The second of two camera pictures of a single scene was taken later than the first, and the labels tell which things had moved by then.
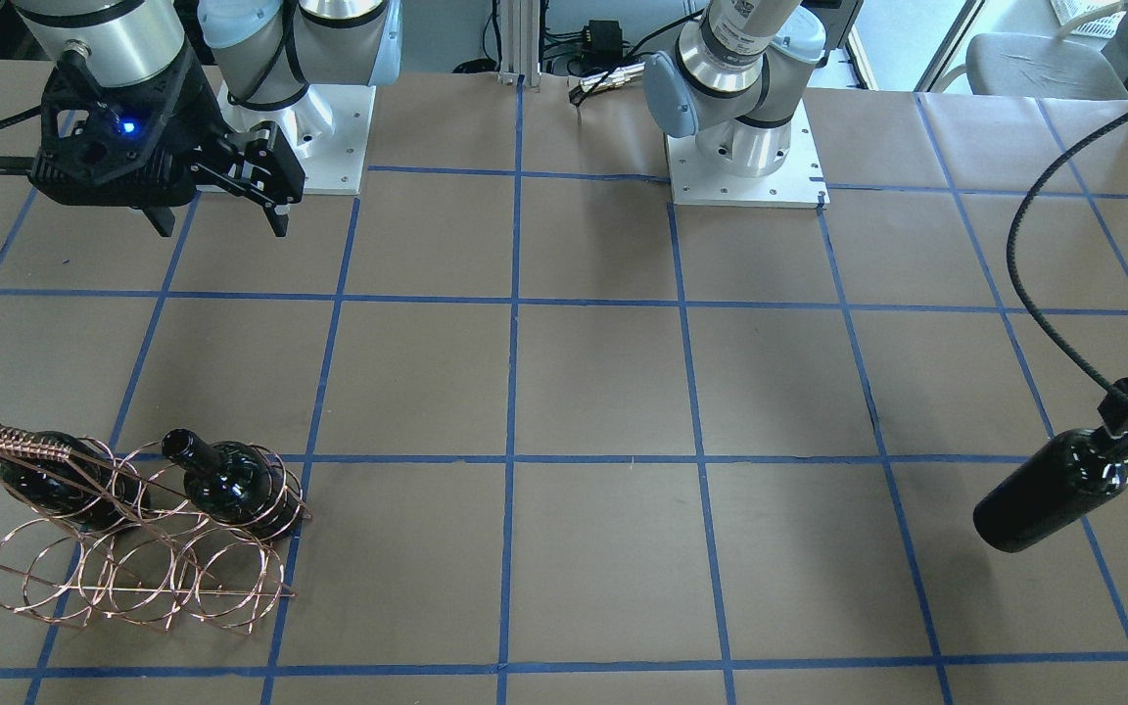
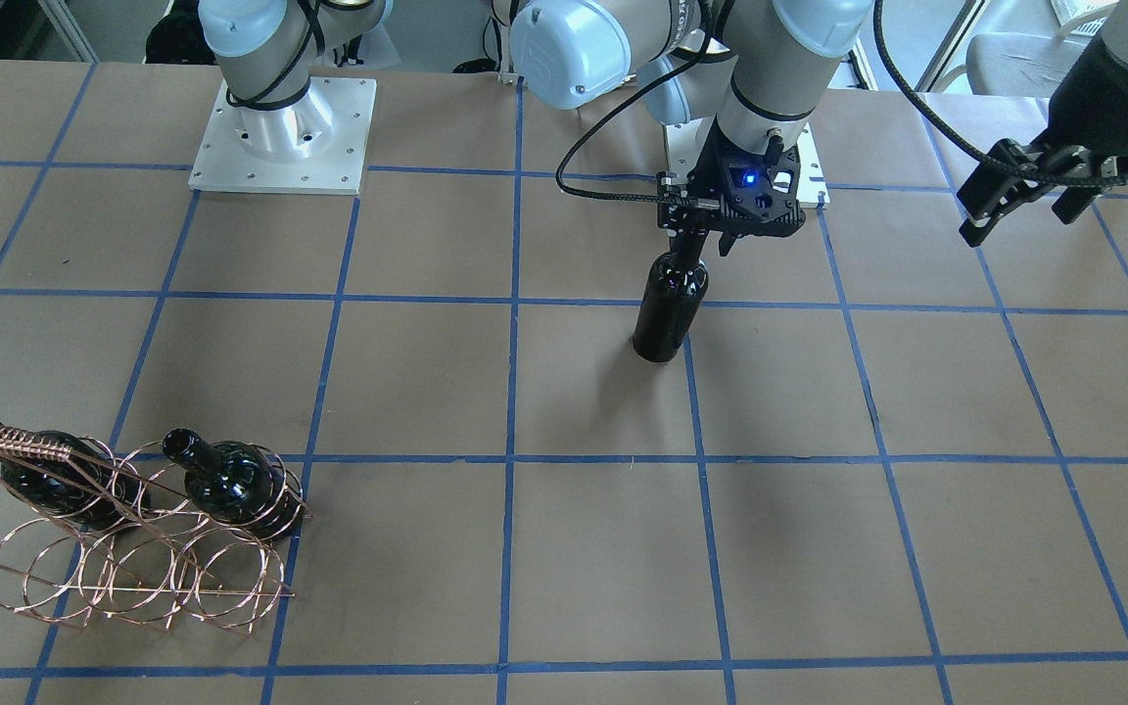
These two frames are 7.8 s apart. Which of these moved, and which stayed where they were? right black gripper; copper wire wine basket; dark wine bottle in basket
Moved: right black gripper
Stayed: dark wine bottle in basket; copper wire wine basket
